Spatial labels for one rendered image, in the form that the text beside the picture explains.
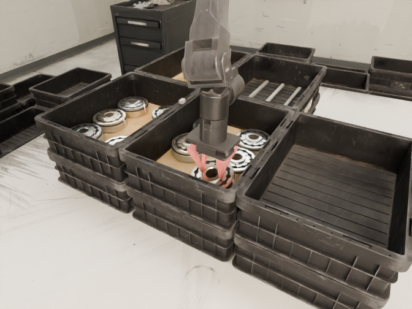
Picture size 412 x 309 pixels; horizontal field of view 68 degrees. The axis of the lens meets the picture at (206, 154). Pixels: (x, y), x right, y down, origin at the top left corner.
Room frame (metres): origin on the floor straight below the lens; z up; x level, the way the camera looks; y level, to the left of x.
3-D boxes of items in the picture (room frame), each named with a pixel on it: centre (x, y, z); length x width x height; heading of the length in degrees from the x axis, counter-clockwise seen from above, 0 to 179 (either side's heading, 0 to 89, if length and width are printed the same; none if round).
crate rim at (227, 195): (0.67, -0.02, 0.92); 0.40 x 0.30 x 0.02; 150
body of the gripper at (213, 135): (0.55, -0.02, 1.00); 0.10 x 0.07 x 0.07; 60
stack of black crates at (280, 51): (2.39, -0.62, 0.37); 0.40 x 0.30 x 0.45; 65
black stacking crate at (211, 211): (0.67, -0.02, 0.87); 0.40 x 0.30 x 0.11; 150
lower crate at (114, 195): (0.82, 0.24, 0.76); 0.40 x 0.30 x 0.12; 150
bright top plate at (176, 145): (0.71, 0.04, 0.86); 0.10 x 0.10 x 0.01
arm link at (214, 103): (0.55, -0.02, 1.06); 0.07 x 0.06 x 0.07; 155
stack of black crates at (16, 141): (1.43, 0.99, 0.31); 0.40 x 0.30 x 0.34; 155
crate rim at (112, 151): (0.82, 0.24, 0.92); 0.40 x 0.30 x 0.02; 150
